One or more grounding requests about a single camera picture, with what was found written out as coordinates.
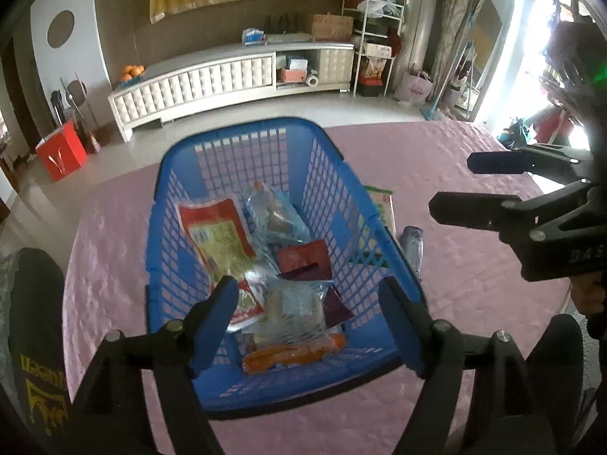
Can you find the plate of oranges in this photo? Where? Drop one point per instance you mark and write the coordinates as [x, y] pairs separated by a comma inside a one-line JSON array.
[[131, 72]]

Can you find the pink shopping bag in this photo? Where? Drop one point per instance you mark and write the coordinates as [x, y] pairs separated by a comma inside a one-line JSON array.
[[413, 88]]

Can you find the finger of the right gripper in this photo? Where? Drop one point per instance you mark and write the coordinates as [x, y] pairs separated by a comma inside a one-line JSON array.
[[502, 162], [481, 211]]

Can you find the pink quilted tablecloth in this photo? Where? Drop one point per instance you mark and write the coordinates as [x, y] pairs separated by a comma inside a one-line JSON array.
[[470, 278]]

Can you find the orange snack bar wrapper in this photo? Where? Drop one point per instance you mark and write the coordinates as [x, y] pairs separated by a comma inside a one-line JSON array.
[[289, 355]]

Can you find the dark purple snack packet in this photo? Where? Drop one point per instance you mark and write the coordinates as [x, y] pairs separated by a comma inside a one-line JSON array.
[[335, 312]]

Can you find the red box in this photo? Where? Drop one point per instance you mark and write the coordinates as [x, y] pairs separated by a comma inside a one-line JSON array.
[[62, 152]]

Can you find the blue tissue pack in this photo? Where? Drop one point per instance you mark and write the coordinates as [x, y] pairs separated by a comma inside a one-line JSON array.
[[253, 36]]

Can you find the silver purple candy tube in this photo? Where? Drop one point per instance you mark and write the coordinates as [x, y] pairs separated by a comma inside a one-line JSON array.
[[411, 243]]

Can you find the white metal shelf rack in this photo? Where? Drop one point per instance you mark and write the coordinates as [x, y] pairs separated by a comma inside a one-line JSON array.
[[377, 43]]

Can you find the clear cream cracker pack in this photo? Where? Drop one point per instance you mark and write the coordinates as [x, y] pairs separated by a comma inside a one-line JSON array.
[[292, 312]]

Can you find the green soda cracker pack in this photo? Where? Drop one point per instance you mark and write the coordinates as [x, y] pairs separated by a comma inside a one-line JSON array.
[[383, 201]]

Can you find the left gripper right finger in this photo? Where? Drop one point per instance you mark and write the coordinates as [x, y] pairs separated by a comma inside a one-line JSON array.
[[427, 346]]

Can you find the cardboard box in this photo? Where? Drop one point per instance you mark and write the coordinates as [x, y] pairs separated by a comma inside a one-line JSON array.
[[329, 27]]

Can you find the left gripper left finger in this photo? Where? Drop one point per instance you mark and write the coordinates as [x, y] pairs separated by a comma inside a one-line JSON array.
[[192, 342]]

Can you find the red snack packet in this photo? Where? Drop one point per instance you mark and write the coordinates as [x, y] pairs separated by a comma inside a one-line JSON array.
[[308, 262]]

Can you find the clear blue cookie bag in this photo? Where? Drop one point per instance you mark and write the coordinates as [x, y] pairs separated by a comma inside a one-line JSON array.
[[275, 219]]

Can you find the white tv cabinet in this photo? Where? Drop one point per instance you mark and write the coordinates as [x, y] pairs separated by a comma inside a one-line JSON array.
[[229, 75]]

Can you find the orange silver snack pouch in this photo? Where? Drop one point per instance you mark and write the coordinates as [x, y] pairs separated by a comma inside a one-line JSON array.
[[217, 231]]

